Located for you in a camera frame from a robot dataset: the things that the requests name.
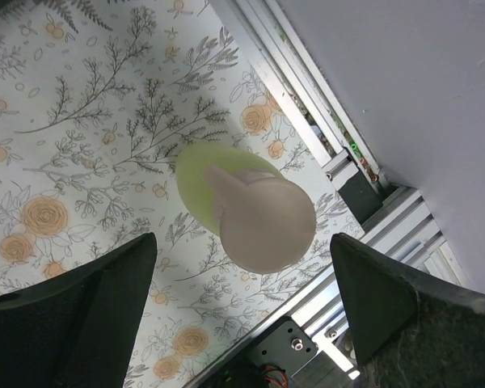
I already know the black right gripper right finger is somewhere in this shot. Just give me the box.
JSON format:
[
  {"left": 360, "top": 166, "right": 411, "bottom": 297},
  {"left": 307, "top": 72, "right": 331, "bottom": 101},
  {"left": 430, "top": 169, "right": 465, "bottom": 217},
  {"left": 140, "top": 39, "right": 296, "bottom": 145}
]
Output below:
[{"left": 330, "top": 234, "right": 485, "bottom": 387}]

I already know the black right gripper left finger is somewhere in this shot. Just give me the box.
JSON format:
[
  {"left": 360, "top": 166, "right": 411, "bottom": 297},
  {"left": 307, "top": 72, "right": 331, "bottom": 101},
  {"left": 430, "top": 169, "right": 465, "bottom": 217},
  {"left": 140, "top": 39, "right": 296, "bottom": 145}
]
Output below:
[{"left": 0, "top": 233, "right": 157, "bottom": 387}]

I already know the green pump dispenser bottle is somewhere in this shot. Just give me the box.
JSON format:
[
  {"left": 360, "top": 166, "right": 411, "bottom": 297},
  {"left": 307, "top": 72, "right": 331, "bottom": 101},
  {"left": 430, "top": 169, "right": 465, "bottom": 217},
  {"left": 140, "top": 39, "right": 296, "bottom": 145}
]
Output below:
[{"left": 175, "top": 141, "right": 317, "bottom": 274}]

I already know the floral patterned table mat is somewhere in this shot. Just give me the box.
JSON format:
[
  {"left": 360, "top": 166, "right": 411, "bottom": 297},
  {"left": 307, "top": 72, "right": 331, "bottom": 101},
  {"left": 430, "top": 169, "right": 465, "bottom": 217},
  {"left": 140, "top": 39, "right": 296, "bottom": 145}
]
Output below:
[{"left": 0, "top": 1, "right": 363, "bottom": 387}]

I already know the aluminium front rail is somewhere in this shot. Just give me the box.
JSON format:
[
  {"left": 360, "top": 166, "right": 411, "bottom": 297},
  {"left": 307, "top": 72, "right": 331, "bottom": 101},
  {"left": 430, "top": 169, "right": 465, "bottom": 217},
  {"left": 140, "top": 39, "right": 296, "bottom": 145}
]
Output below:
[{"left": 195, "top": 1, "right": 485, "bottom": 387}]

